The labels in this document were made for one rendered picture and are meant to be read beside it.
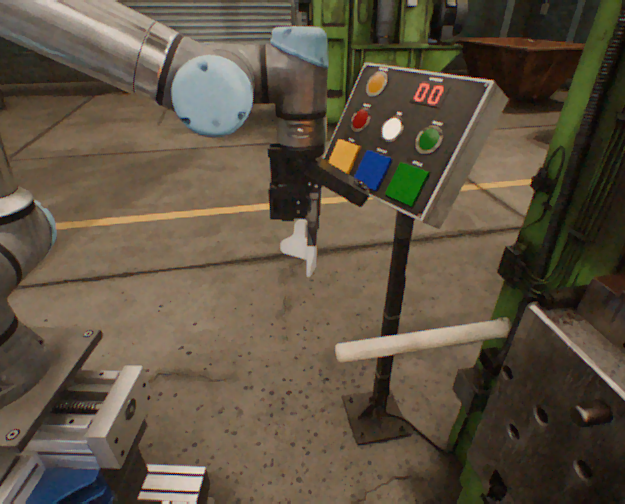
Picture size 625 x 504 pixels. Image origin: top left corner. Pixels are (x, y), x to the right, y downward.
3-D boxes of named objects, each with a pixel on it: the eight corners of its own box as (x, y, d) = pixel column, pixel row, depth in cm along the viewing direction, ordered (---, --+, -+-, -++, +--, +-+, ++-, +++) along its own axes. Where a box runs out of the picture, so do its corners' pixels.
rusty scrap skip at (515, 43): (510, 112, 566) (528, 48, 520) (446, 90, 721) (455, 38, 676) (579, 108, 588) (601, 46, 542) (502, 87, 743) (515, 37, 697)
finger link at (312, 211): (306, 247, 63) (307, 196, 64) (316, 247, 63) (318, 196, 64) (304, 245, 58) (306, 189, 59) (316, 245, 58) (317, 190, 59)
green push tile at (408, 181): (410, 207, 75) (428, 171, 74) (383, 194, 80) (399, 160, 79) (415, 209, 76) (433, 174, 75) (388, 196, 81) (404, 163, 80)
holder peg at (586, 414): (579, 432, 48) (588, 419, 47) (564, 413, 50) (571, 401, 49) (607, 426, 49) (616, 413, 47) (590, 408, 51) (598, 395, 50)
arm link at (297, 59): (265, 26, 53) (325, 26, 53) (269, 108, 59) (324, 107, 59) (264, 28, 46) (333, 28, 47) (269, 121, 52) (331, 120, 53)
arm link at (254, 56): (168, 48, 43) (264, 47, 44) (186, 41, 53) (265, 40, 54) (181, 118, 48) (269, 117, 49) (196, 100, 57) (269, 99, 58)
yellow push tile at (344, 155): (345, 176, 89) (358, 146, 87) (325, 167, 94) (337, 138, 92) (350, 178, 90) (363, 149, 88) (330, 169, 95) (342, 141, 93)
